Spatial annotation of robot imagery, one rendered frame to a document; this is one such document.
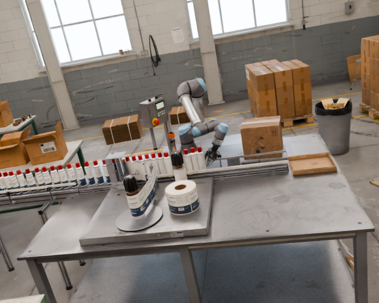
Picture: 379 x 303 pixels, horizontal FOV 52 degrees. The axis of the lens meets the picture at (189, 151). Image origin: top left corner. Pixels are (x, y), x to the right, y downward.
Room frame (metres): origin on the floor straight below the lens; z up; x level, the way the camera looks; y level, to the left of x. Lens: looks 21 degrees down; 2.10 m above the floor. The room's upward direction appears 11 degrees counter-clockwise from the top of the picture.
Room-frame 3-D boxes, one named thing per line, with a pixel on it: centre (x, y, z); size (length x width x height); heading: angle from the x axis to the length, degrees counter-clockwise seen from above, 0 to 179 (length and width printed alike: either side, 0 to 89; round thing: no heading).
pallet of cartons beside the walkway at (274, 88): (6.34, -1.64, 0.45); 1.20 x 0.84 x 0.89; 178
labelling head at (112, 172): (2.74, 0.55, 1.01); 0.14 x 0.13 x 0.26; 79
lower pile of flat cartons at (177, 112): (7.30, -0.10, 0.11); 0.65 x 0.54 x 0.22; 83
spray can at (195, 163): (2.73, -0.03, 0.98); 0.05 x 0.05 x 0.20
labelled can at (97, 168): (2.87, 0.74, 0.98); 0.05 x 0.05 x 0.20
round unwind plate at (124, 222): (2.20, 0.40, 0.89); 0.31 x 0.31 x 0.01
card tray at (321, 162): (2.57, -0.86, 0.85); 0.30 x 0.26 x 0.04; 79
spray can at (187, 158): (2.73, 0.03, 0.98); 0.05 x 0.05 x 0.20
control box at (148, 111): (2.86, 0.21, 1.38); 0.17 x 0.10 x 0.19; 134
